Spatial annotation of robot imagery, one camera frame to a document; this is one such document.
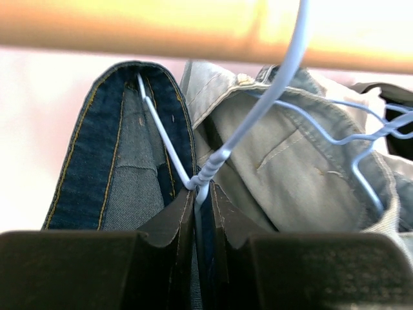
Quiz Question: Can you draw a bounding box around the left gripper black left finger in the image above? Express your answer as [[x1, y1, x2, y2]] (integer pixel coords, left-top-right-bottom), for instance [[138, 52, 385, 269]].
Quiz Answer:
[[1, 190, 194, 309]]

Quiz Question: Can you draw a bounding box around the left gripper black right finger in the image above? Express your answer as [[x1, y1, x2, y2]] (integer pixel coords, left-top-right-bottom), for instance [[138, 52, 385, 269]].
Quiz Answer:
[[210, 185, 412, 309]]

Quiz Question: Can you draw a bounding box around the light blue wire hanger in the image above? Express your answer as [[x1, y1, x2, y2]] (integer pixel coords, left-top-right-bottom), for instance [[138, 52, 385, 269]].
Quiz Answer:
[[137, 0, 310, 310]]

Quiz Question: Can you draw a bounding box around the dark blue denim skirt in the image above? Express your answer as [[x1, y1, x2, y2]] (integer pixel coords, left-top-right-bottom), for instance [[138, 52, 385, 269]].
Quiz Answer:
[[43, 61, 216, 309]]

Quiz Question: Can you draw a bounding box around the light denim jacket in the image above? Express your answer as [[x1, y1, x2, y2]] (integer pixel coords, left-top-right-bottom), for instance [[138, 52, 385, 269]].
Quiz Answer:
[[179, 60, 413, 236]]

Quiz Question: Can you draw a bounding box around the black hanging garment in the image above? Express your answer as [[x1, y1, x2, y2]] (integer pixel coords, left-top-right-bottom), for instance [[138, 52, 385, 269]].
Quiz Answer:
[[350, 82, 413, 158]]

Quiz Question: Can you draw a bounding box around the wooden clothes rack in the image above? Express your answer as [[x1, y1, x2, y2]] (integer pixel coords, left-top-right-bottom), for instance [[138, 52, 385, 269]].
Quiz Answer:
[[1, 1, 412, 74]]

